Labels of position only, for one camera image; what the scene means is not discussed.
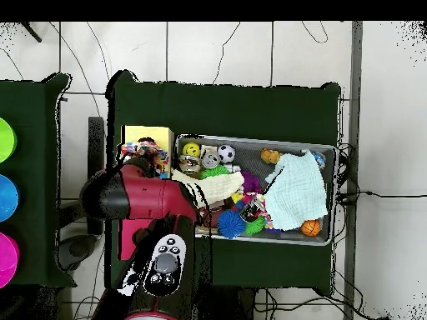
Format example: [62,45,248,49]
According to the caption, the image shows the bright pink disc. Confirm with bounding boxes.
[0,231,20,290]

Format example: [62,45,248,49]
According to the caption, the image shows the black crushed can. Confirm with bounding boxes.
[239,197,266,223]

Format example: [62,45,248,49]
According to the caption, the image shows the yellow smiley ball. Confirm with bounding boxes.
[182,142,202,158]

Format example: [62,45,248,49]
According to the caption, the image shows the black rod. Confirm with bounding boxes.
[19,21,43,43]

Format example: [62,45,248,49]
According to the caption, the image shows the polka dot cloth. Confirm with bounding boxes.
[119,138,170,169]

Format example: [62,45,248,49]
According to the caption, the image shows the mint green waffle cloth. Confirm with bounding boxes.
[264,149,329,232]

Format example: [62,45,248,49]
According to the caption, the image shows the cream waffle cloth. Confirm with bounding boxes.
[171,167,245,209]

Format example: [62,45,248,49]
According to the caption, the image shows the black chair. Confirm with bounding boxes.
[54,116,106,273]

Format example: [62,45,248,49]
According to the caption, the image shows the dark green table cloth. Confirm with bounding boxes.
[104,69,342,296]
[0,72,77,289]

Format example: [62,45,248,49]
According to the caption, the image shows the blue spiky puffer ball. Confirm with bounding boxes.
[216,208,247,240]

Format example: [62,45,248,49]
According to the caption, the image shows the shallow mesh bin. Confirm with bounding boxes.
[173,132,338,248]

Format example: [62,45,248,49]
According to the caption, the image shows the black power cable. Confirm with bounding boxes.
[336,190,427,205]

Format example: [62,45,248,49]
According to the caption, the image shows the small soccer ball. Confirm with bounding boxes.
[217,143,237,164]

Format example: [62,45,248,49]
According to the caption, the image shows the small orange basketball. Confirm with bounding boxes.
[300,218,322,238]

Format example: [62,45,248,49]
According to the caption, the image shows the bright blue disc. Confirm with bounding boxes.
[0,173,20,223]

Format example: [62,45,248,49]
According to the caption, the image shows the brown plush toy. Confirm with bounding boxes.
[259,147,283,165]

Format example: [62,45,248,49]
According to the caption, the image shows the wooden box with three holes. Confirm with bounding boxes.
[118,124,175,261]

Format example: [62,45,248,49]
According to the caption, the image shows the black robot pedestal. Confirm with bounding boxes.
[196,286,258,320]

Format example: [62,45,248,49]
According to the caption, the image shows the bright green disc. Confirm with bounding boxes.
[0,117,18,164]

